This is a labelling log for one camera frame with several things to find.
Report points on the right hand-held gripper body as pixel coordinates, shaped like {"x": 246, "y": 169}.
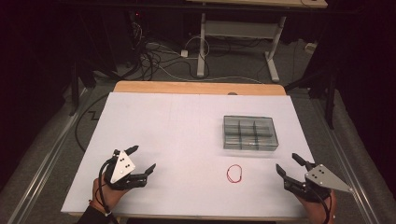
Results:
{"x": 323, "y": 178}

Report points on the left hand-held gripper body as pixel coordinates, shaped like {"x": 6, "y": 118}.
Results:
{"x": 123, "y": 166}

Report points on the clear plastic compartment box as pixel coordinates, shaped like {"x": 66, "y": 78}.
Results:
{"x": 249, "y": 133}

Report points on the person's left hand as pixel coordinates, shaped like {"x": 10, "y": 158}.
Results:
{"x": 107, "y": 197}

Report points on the person's right hand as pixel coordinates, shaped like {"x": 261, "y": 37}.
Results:
{"x": 320, "y": 213}

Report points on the white table cover sheet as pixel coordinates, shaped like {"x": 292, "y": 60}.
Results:
{"x": 174, "y": 124}

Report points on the black stand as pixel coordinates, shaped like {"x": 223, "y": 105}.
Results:
{"x": 330, "y": 102}
{"x": 74, "y": 90}

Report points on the white power adapter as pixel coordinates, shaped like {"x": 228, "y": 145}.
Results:
{"x": 184, "y": 53}

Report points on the white power strip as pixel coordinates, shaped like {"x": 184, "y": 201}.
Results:
{"x": 311, "y": 47}

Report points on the white-legged desk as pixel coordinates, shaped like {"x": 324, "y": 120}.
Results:
{"x": 239, "y": 29}

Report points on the metal floor rail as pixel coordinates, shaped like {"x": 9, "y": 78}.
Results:
{"x": 355, "y": 183}
{"x": 46, "y": 160}

